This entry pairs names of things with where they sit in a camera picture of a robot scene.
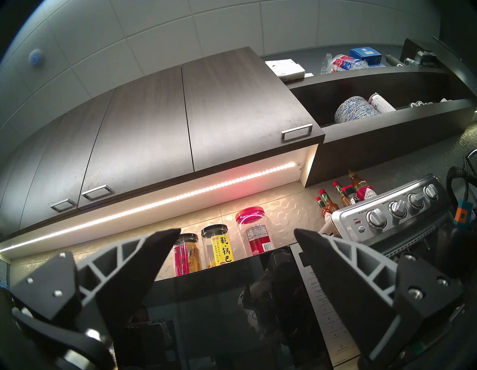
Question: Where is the dark wood upper cabinet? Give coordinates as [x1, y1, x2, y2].
[0, 47, 325, 241]

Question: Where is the clear plastic bag red print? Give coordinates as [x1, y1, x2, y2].
[320, 53, 369, 75]

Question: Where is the dark wood wall shelf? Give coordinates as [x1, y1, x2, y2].
[286, 37, 477, 187]

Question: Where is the small red Tabasco bottle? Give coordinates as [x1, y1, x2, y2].
[316, 197, 332, 223]

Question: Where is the snack jar red label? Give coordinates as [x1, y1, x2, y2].
[173, 233, 202, 278]

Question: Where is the snack jar yellow label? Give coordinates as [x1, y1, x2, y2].
[201, 224, 235, 270]

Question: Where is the small black metal device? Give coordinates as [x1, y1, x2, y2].
[404, 48, 439, 67]

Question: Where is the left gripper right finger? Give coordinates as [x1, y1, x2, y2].
[294, 228, 462, 368]

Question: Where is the silver cabinet door handle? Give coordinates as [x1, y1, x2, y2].
[81, 184, 114, 202]
[281, 124, 313, 143]
[50, 198, 78, 213]

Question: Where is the large Tabasco sauce bottle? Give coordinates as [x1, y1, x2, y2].
[348, 170, 378, 202]

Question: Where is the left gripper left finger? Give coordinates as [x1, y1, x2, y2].
[10, 228, 182, 345]

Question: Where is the white flat box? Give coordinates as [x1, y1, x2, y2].
[265, 59, 305, 83]

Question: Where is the stainless steel toaster oven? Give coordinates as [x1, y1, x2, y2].
[331, 174, 477, 291]

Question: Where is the black microwave oven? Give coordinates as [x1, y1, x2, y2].
[112, 242, 362, 370]

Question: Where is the LED light strip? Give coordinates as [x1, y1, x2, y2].
[0, 162, 297, 253]

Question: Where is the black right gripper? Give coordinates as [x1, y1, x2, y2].
[434, 223, 477, 284]

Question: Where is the white cylindrical can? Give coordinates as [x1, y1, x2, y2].
[368, 92, 397, 113]

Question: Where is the blue cardboard box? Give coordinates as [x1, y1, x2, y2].
[350, 47, 382, 66]

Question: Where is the green label Tabasco bottle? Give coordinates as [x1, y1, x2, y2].
[333, 181, 351, 207]

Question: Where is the large jar red lid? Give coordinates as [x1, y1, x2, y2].
[236, 206, 275, 257]

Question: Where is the medium orange Tabasco bottle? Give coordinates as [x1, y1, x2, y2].
[319, 189, 339, 214]

